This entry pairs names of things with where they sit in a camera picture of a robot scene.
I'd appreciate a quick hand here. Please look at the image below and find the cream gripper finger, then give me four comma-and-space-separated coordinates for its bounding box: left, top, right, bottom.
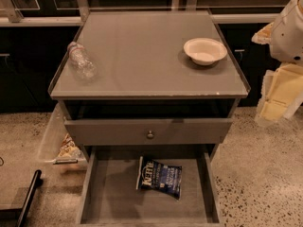
255, 62, 303, 124
251, 23, 274, 44

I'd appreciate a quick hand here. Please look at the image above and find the open grey middle drawer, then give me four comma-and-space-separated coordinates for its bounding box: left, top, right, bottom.
76, 145, 224, 227

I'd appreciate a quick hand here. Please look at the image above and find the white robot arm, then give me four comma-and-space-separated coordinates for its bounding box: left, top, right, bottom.
252, 0, 303, 127

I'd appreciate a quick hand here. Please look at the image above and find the black bar object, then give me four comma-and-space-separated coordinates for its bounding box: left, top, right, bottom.
0, 169, 44, 227

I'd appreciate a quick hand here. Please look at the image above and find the round metal drawer knob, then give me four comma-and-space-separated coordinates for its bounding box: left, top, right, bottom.
147, 131, 154, 139

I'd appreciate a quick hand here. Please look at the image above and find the snack bag in bin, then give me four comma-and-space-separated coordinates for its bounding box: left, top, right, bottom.
58, 133, 81, 158

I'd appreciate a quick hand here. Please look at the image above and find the white paper bowl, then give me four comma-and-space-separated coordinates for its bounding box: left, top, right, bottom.
184, 38, 227, 66

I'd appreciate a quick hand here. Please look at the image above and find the blue Kettle chip bag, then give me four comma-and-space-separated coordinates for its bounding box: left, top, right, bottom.
136, 156, 183, 200

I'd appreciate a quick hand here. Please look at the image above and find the clear plastic storage bin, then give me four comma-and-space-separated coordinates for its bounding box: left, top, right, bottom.
37, 104, 87, 169

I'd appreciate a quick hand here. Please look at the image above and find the clear plastic water bottle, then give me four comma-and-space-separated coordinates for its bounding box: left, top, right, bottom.
67, 42, 98, 80

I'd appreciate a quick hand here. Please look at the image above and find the metal railing frame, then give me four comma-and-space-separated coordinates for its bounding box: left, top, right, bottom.
0, 0, 290, 24

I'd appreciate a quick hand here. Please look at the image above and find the grey drawer cabinet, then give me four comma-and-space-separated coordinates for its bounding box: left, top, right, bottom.
47, 10, 252, 227

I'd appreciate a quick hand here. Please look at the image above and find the closed grey top drawer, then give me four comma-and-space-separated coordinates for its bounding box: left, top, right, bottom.
64, 118, 232, 146

